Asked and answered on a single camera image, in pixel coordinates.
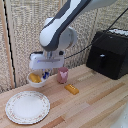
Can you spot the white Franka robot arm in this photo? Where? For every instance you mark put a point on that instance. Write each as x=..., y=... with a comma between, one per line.
x=60, y=26

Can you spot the pink plastic cup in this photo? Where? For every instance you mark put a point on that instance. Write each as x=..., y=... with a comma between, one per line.
x=62, y=75

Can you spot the small white bowl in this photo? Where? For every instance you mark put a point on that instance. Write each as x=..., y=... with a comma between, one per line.
x=36, y=81

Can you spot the black box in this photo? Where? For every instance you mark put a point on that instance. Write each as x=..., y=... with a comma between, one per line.
x=108, y=53

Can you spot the white floral-rimmed plate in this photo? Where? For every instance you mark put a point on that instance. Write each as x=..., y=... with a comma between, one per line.
x=27, y=107

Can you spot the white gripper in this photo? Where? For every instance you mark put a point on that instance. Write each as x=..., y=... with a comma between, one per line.
x=46, y=61

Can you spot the hot dog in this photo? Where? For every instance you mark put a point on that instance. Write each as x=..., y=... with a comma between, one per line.
x=34, y=78

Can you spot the yellow rectangular block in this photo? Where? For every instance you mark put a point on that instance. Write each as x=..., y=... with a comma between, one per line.
x=71, y=89

